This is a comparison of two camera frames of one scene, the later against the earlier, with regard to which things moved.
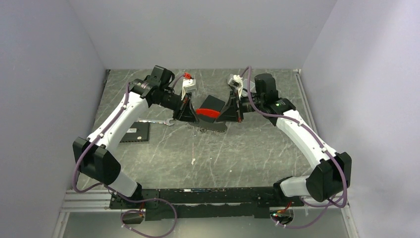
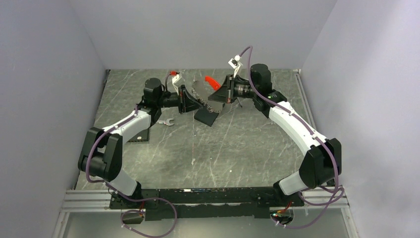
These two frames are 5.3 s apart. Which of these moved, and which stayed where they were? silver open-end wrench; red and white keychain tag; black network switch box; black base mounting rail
Moved: red and white keychain tag
Stayed: silver open-end wrench; black base mounting rail; black network switch box
